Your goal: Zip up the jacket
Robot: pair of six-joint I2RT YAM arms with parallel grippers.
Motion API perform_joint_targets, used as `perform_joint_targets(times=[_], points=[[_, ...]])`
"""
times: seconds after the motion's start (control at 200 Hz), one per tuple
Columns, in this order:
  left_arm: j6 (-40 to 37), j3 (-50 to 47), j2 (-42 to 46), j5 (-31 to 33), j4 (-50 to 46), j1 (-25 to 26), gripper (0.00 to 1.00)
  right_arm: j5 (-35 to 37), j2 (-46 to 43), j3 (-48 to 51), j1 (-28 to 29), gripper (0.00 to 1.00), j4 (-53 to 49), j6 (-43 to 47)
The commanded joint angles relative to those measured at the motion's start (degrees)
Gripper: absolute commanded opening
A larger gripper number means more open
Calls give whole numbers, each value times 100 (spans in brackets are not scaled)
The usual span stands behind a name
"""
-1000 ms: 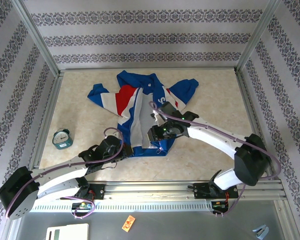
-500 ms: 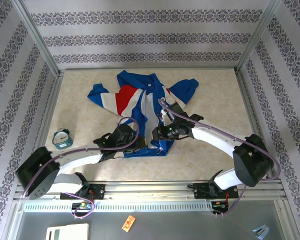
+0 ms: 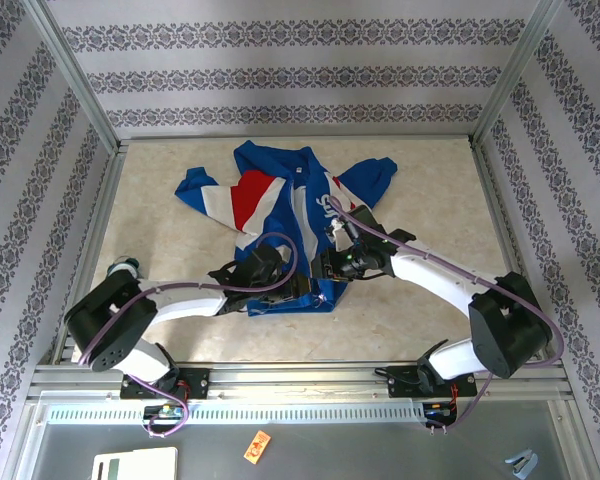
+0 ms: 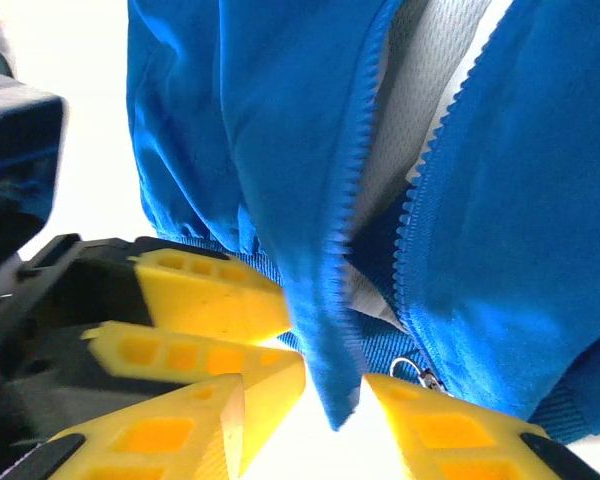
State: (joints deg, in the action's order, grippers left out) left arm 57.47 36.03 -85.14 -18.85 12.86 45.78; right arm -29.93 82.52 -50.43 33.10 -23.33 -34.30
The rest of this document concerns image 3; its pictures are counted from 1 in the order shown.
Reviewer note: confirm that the blue red white zip jacket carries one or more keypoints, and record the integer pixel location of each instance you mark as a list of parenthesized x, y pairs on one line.
[(275, 165)]

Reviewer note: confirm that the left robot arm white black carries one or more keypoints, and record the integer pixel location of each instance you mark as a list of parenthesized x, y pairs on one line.
[(190, 305)]

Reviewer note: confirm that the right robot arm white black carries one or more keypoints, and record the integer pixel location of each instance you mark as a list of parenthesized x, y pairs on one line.
[(430, 280)]

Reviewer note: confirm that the teal alarm clock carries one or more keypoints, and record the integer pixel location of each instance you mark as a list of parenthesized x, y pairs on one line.
[(125, 265)]

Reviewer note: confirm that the orange card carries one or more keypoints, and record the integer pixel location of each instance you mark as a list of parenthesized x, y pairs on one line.
[(256, 445)]

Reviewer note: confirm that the small circuit board with green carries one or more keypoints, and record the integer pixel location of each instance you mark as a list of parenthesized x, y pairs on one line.
[(167, 411)]

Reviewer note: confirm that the small circuit board with blue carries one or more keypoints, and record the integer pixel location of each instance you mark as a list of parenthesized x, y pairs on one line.
[(437, 410)]

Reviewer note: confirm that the grey blue stapler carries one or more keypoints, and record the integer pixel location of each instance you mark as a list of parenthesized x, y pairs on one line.
[(522, 462)]

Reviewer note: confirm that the aluminium mounting rail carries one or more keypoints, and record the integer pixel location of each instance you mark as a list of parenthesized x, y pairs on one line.
[(300, 380)]

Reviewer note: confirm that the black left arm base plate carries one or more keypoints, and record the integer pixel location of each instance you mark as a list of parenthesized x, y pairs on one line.
[(197, 382)]

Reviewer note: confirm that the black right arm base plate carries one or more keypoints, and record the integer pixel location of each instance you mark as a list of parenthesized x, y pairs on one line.
[(402, 382)]

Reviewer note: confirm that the aluminium frame post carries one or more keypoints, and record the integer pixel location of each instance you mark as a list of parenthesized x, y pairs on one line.
[(70, 75), (512, 75)]

